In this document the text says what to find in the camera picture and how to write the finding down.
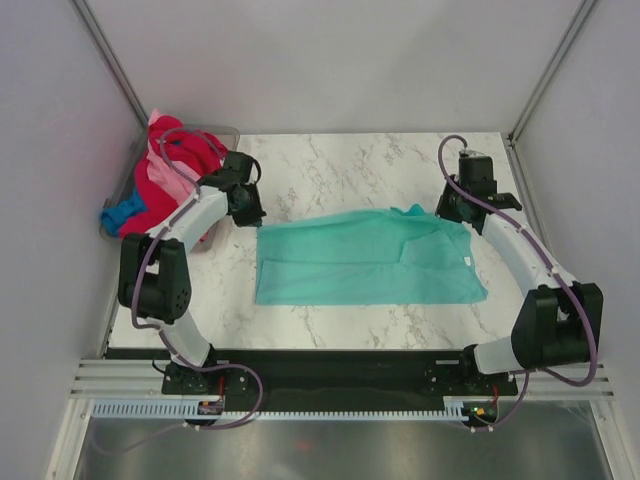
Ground white slotted cable duct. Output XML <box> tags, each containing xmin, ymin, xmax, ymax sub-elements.
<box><xmin>91</xmin><ymin>398</ymin><xmax>486</xmax><ymax>421</ymax></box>

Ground aluminium frame rail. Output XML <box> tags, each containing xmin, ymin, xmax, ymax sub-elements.
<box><xmin>70</xmin><ymin>360</ymin><xmax>614</xmax><ymax>401</ymax></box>

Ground grey plastic bin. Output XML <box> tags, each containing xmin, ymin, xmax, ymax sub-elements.
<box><xmin>102</xmin><ymin>124</ymin><xmax>241</xmax><ymax>252</ymax></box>

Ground teal t shirt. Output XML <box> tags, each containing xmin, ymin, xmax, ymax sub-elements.
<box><xmin>255</xmin><ymin>204</ymin><xmax>488</xmax><ymax>306</ymax></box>

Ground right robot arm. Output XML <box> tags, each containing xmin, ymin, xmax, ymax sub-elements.
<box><xmin>436</xmin><ymin>152</ymin><xmax>604</xmax><ymax>394</ymax></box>

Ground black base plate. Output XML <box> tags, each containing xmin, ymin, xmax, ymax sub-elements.
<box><xmin>162</xmin><ymin>350</ymin><xmax>518</xmax><ymax>411</ymax></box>

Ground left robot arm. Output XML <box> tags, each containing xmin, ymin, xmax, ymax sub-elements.
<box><xmin>117</xmin><ymin>151</ymin><xmax>266</xmax><ymax>393</ymax></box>

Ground magenta t shirt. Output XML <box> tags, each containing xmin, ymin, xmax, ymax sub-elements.
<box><xmin>118</xmin><ymin>115</ymin><xmax>231</xmax><ymax>239</ymax></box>

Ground blue t shirt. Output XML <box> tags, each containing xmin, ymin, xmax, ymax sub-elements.
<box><xmin>99</xmin><ymin>187</ymin><xmax>147</xmax><ymax>237</ymax></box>

